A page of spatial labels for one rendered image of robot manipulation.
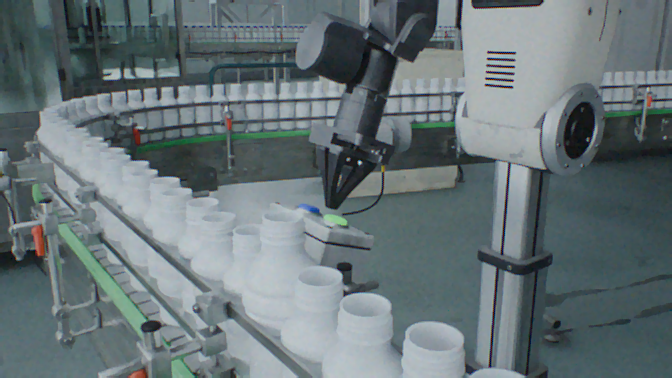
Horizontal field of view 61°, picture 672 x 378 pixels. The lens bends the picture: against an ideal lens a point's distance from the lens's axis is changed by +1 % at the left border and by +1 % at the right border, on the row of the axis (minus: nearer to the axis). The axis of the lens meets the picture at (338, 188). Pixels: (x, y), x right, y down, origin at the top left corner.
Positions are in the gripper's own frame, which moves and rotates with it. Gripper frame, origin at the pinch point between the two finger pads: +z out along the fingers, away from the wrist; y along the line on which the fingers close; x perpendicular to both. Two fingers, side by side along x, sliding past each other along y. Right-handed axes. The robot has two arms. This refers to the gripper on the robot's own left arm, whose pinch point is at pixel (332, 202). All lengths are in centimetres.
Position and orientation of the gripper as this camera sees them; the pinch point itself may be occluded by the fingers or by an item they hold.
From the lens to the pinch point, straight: 71.8
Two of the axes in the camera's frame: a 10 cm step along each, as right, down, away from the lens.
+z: -2.9, 9.5, 0.6
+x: 7.5, 1.9, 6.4
